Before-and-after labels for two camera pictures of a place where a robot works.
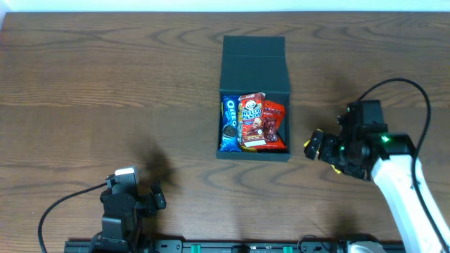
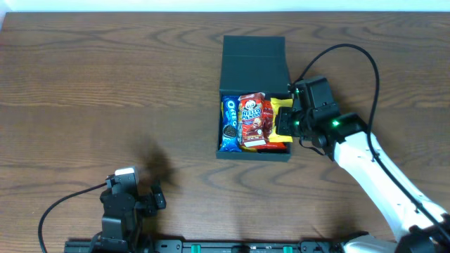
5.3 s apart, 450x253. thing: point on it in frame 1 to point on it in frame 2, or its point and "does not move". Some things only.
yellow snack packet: (306, 143) to (278, 102)
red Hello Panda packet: (252, 111) does not move
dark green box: (256, 65) does not move
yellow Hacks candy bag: (244, 149) does not move
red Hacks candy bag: (273, 115) does not move
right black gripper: (325, 149) to (284, 121)
